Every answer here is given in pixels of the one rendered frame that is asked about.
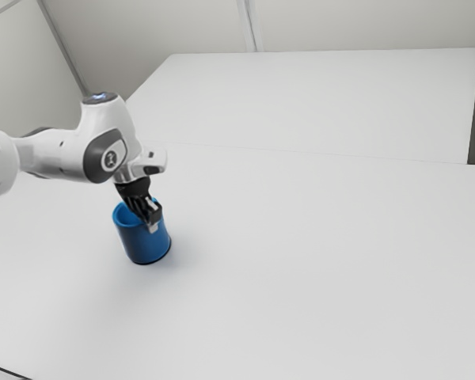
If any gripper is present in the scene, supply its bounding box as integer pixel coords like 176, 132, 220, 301
114, 176, 163, 234

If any blue mug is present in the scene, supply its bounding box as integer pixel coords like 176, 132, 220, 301
111, 195, 172, 266

